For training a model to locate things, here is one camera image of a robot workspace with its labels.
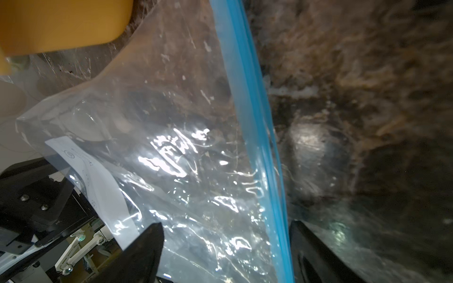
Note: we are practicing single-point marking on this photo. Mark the yellow rectangular tray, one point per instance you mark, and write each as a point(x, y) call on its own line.
point(32, 27)

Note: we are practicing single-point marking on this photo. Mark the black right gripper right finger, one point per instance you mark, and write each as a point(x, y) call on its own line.
point(314, 262)

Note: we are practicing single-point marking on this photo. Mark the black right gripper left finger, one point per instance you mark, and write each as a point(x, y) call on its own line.
point(139, 262)

